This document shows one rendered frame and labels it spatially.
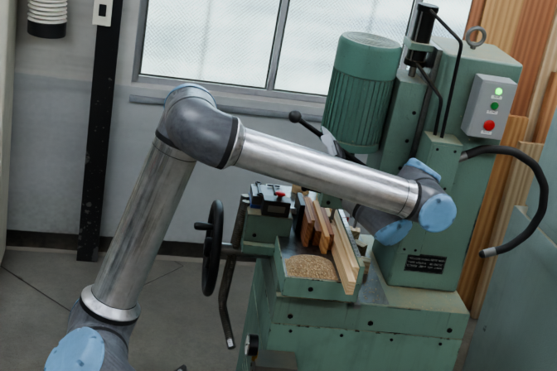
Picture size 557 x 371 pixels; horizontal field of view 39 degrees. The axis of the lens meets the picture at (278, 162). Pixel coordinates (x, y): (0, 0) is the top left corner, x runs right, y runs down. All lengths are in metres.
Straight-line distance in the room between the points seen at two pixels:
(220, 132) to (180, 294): 2.10
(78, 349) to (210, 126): 0.58
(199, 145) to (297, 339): 0.86
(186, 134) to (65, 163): 2.09
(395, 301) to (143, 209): 0.86
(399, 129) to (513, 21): 1.58
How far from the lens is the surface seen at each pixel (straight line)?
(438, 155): 2.12
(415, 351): 2.39
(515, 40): 3.75
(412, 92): 2.17
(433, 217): 1.76
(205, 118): 1.61
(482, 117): 2.14
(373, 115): 2.15
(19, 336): 3.31
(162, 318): 3.46
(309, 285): 2.12
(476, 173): 2.27
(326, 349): 2.32
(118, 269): 1.87
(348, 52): 2.11
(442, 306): 2.36
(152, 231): 1.82
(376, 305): 2.27
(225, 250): 2.34
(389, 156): 2.22
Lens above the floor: 1.94
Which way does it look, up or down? 22 degrees down
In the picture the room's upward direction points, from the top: 11 degrees clockwise
